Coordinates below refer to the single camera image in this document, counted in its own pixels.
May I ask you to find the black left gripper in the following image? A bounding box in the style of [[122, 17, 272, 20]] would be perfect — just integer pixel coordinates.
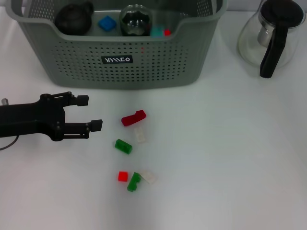
[[0, 92, 103, 142]]

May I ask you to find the glass teacup with black base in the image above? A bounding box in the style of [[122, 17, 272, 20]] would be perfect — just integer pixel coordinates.
[[119, 4, 154, 36]]

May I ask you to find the green two-stud brick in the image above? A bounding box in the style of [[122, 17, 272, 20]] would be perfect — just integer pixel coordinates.
[[114, 138, 133, 155]]

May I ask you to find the green notched brick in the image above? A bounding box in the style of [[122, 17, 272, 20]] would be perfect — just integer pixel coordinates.
[[126, 172, 142, 192]]

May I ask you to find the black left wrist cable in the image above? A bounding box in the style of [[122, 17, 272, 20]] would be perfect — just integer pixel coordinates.
[[0, 135, 20, 150]]

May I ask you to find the dark clay teapot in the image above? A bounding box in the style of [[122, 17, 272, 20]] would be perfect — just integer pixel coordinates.
[[54, 1, 94, 35]]

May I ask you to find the blue four-stud brick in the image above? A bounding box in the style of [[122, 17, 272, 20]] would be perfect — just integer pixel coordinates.
[[97, 15, 118, 32]]

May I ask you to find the grey perforated storage bin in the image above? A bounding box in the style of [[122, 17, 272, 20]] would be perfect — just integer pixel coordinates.
[[5, 0, 227, 91]]

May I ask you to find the glass carafe with black handle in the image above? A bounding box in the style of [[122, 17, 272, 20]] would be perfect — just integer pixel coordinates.
[[236, 0, 307, 79]]

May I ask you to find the dark red curved brick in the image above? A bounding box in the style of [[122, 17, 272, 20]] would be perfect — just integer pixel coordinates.
[[121, 109, 146, 127]]

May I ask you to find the cyan four-stud brick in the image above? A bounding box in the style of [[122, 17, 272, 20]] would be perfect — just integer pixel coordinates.
[[151, 25, 164, 38]]

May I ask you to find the white two-stud brick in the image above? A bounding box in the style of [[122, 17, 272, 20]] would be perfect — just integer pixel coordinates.
[[139, 169, 156, 184], [133, 126, 147, 144]]

